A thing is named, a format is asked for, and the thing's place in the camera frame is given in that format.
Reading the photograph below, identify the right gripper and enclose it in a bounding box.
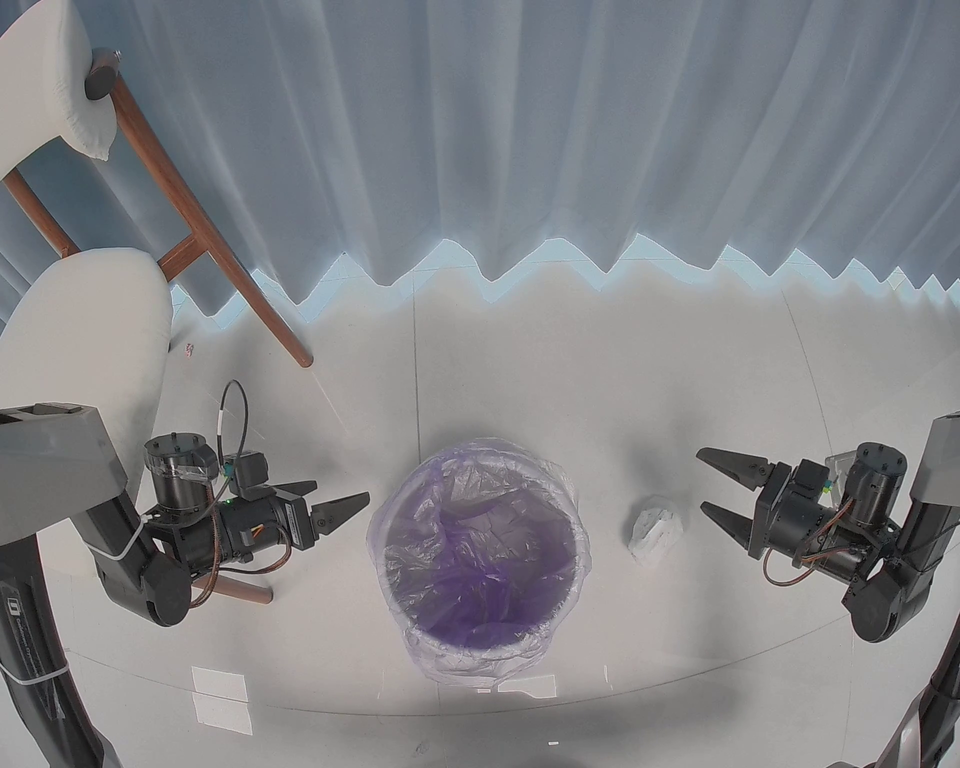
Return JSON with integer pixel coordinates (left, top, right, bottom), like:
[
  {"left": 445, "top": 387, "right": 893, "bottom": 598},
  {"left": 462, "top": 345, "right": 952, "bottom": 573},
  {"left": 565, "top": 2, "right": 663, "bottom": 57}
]
[{"left": 696, "top": 447, "right": 852, "bottom": 562}]

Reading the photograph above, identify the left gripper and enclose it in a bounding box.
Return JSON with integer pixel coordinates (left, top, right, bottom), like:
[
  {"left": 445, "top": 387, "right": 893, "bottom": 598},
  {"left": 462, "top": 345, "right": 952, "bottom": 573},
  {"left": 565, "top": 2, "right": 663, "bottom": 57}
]
[{"left": 213, "top": 480, "right": 372, "bottom": 567}]

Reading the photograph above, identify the purple plastic bag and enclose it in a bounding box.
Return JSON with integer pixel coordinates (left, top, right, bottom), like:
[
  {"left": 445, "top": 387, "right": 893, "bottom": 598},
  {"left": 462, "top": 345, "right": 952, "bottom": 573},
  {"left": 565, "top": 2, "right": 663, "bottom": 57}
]
[{"left": 365, "top": 433, "right": 594, "bottom": 685}]

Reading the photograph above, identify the white trash bin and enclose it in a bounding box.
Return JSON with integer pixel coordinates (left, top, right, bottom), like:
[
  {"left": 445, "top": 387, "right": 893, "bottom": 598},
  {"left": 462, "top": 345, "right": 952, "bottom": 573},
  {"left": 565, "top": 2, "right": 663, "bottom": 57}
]
[{"left": 367, "top": 442, "right": 592, "bottom": 661}]

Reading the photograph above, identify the crumpled white paper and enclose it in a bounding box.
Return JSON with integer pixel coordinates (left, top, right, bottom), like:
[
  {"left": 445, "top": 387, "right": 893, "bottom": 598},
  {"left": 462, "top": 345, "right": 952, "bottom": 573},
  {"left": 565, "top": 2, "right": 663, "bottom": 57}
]
[{"left": 628, "top": 495, "right": 687, "bottom": 567}]

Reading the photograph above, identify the white cushioned wooden chair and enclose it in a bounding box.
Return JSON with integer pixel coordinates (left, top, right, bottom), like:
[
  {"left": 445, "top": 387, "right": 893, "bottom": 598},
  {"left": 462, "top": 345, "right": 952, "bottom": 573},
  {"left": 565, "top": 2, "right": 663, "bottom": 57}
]
[{"left": 0, "top": 0, "right": 315, "bottom": 607}]

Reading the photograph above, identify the pale blue curtain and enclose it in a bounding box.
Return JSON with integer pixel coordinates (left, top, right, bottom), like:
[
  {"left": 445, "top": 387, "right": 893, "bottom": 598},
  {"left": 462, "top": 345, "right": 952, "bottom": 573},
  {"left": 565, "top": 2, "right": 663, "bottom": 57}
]
[{"left": 0, "top": 0, "right": 960, "bottom": 331}]

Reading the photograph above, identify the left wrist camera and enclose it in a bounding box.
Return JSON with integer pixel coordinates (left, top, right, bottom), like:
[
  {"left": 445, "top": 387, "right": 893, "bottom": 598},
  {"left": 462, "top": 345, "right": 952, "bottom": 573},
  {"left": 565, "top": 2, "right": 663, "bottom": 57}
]
[{"left": 219, "top": 452, "right": 275, "bottom": 502}]

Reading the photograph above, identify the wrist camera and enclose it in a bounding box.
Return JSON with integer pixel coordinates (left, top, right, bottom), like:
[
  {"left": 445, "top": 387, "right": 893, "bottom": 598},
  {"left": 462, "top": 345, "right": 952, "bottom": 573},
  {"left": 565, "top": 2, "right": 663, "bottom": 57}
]
[
  {"left": 793, "top": 457, "right": 834, "bottom": 511},
  {"left": 219, "top": 452, "right": 275, "bottom": 502}
]

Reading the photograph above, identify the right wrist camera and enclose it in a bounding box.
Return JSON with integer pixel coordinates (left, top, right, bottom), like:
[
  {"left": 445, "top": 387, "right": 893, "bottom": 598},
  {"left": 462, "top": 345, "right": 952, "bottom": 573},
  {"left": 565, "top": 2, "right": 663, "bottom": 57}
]
[{"left": 793, "top": 457, "right": 834, "bottom": 511}]

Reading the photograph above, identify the black cable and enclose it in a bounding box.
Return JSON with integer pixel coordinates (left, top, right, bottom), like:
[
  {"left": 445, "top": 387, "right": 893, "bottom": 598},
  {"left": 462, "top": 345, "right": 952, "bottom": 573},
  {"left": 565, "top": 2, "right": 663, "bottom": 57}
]
[{"left": 213, "top": 378, "right": 251, "bottom": 481}]

